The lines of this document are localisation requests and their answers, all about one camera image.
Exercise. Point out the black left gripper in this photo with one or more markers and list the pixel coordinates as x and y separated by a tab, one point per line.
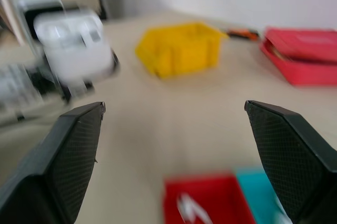
34	15

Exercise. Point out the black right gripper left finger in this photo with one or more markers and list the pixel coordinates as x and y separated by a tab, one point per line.
52	171

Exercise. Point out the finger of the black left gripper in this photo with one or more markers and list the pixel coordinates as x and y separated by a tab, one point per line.
75	91
115	62

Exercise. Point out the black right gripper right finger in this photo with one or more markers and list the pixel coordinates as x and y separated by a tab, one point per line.
295	160

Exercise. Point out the yellow plastic bin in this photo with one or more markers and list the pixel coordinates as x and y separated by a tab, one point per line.
181	50

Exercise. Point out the cyan tray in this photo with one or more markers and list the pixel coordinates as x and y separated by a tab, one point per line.
255	195

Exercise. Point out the red tray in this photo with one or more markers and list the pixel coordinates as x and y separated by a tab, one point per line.
210	189

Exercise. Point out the red flat box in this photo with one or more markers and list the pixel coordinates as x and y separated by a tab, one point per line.
302	58

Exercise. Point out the white earbud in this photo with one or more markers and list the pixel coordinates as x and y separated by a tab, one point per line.
190	208

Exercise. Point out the orange and black tool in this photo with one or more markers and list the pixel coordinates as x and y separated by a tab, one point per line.
242	33

